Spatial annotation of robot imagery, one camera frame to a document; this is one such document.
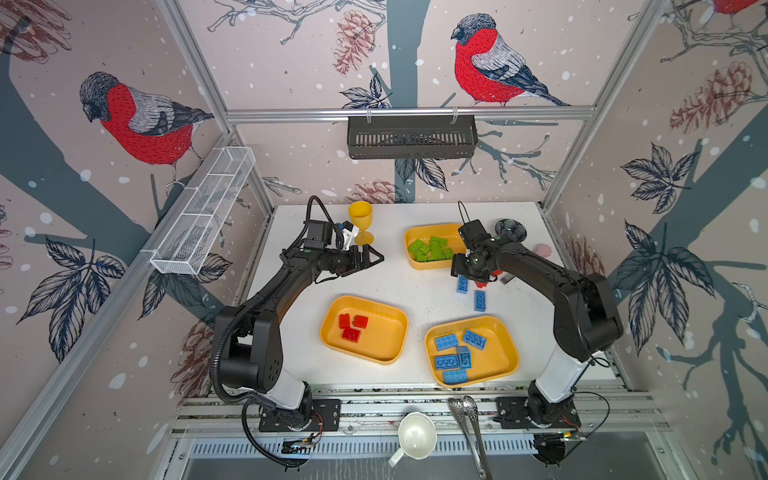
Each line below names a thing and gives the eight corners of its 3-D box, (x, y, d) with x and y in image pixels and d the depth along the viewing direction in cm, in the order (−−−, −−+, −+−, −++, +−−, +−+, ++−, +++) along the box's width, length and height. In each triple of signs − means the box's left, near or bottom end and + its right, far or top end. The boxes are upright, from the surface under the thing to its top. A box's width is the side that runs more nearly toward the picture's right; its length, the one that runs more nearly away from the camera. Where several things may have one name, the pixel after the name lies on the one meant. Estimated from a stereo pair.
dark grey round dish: (492, 239, 113) (496, 230, 109) (495, 223, 118) (499, 215, 114) (521, 247, 110) (526, 238, 106) (523, 231, 116) (528, 222, 112)
